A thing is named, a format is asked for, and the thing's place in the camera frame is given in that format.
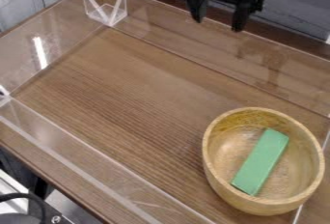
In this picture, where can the green rectangular block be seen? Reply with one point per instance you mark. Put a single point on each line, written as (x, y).
(259, 164)

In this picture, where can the brown wooden bowl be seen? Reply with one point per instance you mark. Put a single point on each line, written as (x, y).
(227, 143)

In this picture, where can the clear acrylic corner bracket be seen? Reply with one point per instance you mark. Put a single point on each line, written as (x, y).
(107, 14)

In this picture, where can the clear acrylic tray wall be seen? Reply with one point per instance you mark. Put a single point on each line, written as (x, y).
(105, 106)

